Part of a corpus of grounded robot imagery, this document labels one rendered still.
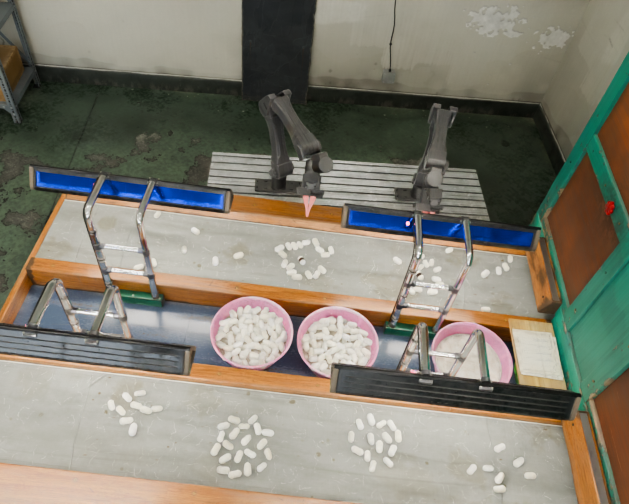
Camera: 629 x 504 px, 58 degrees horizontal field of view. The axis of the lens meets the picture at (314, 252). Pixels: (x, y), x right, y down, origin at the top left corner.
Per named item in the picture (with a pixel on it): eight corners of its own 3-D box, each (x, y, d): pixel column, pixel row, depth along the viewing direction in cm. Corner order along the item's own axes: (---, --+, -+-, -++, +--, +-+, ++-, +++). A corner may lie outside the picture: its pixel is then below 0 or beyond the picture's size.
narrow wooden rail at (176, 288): (39, 275, 201) (30, 256, 193) (538, 335, 205) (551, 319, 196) (33, 287, 198) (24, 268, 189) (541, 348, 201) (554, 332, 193)
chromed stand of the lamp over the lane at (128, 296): (121, 258, 207) (97, 167, 173) (176, 265, 207) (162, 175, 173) (105, 300, 195) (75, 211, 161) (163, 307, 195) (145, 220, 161)
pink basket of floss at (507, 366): (408, 361, 191) (414, 347, 183) (461, 323, 203) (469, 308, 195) (466, 423, 178) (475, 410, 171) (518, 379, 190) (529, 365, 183)
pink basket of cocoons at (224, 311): (219, 307, 197) (218, 291, 190) (295, 316, 198) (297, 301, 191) (204, 376, 180) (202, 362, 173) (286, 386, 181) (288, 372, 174)
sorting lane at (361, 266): (65, 203, 215) (63, 199, 214) (531, 260, 219) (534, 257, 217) (34, 264, 196) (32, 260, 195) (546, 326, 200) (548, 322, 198)
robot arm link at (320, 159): (339, 168, 198) (329, 135, 196) (319, 175, 195) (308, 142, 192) (324, 170, 209) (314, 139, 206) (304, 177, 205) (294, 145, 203)
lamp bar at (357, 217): (341, 210, 182) (344, 194, 177) (530, 234, 183) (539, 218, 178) (340, 228, 177) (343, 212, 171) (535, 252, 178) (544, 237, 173)
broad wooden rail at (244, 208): (84, 206, 234) (74, 173, 220) (514, 259, 238) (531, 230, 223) (74, 227, 226) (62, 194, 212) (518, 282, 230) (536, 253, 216)
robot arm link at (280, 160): (293, 176, 230) (283, 97, 212) (279, 181, 227) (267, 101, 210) (286, 171, 234) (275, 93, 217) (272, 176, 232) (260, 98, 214)
